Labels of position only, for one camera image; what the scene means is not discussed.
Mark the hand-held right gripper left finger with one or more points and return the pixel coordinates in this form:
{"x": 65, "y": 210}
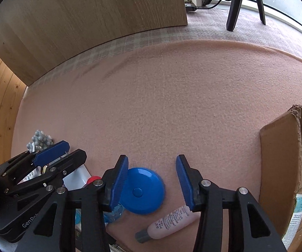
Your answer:
{"x": 118, "y": 186}

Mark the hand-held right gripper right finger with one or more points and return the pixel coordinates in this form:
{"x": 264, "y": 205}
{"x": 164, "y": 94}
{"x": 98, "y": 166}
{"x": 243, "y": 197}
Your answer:
{"x": 185, "y": 186}

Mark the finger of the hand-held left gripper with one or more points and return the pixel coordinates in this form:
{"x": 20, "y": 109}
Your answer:
{"x": 52, "y": 152}
{"x": 69, "y": 160}

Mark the blue round tape measure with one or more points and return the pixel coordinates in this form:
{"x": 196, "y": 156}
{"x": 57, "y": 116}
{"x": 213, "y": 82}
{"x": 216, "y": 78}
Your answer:
{"x": 143, "y": 189}

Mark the light blue bottle red cap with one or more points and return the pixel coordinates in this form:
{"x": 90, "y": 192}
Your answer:
{"x": 114, "y": 214}

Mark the pink tube with grey cap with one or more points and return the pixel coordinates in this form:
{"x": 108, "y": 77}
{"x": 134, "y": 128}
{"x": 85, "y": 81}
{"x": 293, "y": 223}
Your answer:
{"x": 169, "y": 221}

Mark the cardboard box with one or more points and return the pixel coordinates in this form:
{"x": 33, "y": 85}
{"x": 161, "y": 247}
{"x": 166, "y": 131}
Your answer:
{"x": 279, "y": 162}

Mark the white dotted tissue pack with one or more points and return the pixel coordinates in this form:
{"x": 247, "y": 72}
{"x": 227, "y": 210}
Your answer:
{"x": 32, "y": 176}

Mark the white lotion tube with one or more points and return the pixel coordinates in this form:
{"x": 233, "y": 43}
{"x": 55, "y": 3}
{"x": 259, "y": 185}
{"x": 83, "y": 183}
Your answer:
{"x": 296, "y": 215}

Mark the light wooden board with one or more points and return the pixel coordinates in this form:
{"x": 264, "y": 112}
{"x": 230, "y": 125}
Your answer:
{"x": 88, "y": 18}

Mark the black tripod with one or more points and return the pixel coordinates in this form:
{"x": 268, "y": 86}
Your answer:
{"x": 233, "y": 10}

